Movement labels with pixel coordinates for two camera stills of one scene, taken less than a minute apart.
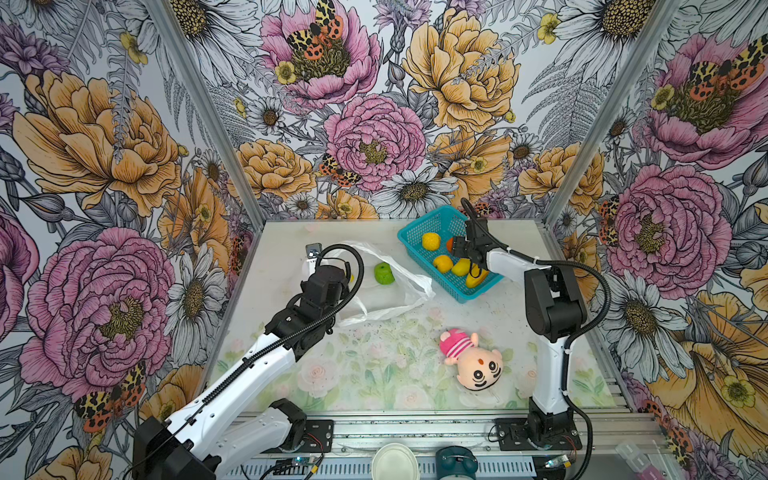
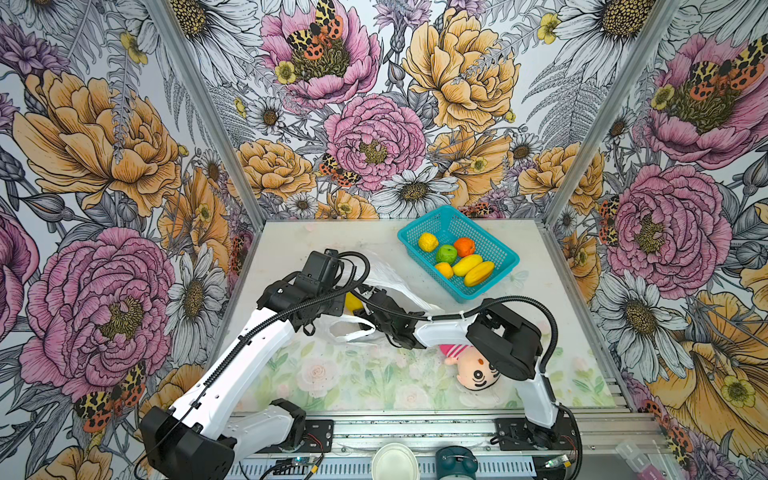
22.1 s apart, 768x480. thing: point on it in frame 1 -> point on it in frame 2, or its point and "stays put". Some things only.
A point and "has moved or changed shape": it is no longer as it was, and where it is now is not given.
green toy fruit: (383, 273) -> (446, 253)
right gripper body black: (462, 247) -> (369, 320)
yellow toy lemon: (431, 241) stays put
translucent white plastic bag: (386, 285) has moved or changed shape
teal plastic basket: (426, 238) stays put
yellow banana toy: (461, 267) stays put
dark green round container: (456, 462) stays put
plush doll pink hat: (478, 368) stays put
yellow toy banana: (476, 276) stays put
